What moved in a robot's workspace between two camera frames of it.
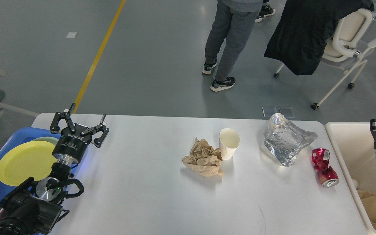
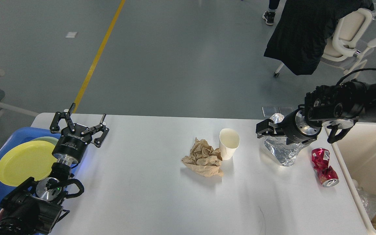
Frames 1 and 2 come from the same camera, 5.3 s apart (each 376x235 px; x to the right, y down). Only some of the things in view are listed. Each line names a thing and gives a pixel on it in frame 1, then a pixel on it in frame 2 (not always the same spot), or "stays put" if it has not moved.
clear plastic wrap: x=282 y=138 stays put
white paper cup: x=229 y=141 stays put
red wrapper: x=326 y=175 stays put
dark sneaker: x=266 y=10 -> x=269 y=17
